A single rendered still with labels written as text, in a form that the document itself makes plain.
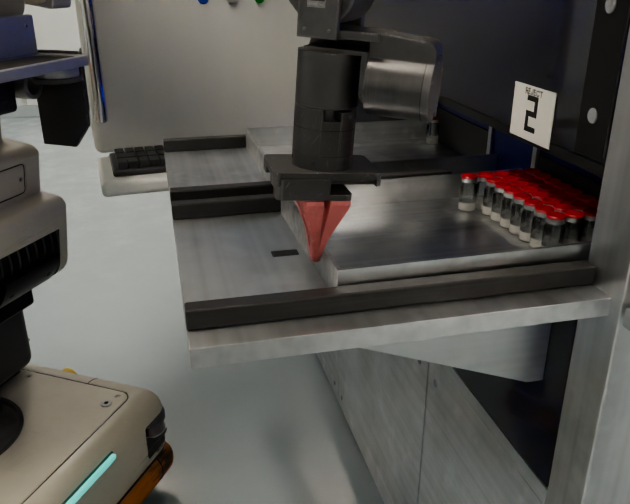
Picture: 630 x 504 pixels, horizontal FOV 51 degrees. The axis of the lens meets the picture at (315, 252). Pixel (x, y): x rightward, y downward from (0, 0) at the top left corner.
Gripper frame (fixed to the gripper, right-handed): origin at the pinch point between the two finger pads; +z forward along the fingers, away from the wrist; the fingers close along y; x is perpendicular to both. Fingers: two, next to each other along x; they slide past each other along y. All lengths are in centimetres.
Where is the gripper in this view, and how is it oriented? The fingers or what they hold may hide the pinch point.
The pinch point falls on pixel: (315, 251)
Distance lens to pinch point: 66.7
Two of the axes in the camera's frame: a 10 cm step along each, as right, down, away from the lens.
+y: 9.7, -0.2, 2.2
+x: -2.2, -3.9, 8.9
